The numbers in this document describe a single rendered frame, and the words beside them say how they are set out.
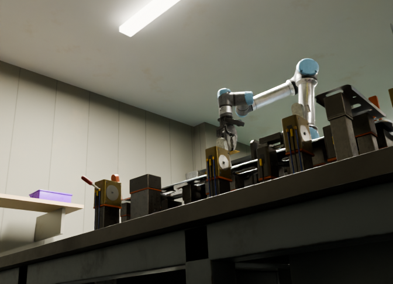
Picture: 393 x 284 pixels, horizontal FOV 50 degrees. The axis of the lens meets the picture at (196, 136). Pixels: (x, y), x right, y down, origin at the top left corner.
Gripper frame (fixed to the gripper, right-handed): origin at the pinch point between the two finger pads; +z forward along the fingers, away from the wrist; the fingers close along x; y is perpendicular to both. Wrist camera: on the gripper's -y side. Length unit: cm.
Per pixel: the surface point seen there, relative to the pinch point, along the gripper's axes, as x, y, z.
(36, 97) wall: 26, 247, -130
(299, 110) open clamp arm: 38, -72, 16
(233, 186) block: 29, -29, 31
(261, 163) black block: 43, -58, 32
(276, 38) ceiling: -134, 62, -158
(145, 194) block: 53, 0, 31
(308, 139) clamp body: 38, -74, 28
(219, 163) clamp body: 46, -40, 27
